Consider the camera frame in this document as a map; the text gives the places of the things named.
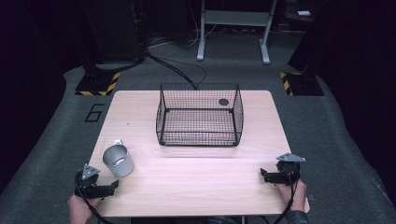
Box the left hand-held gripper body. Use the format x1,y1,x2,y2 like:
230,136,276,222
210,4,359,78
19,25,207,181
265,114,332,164
74,163,104,200

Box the black curtain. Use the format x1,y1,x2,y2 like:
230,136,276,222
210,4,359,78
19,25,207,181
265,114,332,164
287,0,396,188
0,0,92,194

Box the black yellow striped stand base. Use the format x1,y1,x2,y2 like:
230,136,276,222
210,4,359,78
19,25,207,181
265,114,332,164
74,70,122,97
278,71,326,97

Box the dark cabinet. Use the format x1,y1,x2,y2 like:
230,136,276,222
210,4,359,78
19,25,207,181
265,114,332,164
77,0,148,73

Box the black floor cables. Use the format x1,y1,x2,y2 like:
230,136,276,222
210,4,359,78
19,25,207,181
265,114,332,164
145,49,208,91

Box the white metal stand frame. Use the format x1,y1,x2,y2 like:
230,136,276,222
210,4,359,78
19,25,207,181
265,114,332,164
196,0,278,66

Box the person's left hand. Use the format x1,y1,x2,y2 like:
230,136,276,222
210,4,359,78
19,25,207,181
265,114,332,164
67,194,104,224

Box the black wire basket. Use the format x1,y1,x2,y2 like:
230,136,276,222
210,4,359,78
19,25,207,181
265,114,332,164
155,82,245,148

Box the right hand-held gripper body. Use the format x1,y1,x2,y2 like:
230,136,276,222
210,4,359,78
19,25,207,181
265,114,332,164
276,152,307,185

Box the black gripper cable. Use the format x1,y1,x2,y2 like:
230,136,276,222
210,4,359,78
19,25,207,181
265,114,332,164
74,170,115,224
273,167,301,224

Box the person's right hand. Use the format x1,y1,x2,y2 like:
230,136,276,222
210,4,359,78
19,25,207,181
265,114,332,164
275,179,308,213

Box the silver metal cup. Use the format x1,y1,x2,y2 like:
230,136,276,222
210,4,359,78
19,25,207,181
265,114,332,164
102,138,135,178

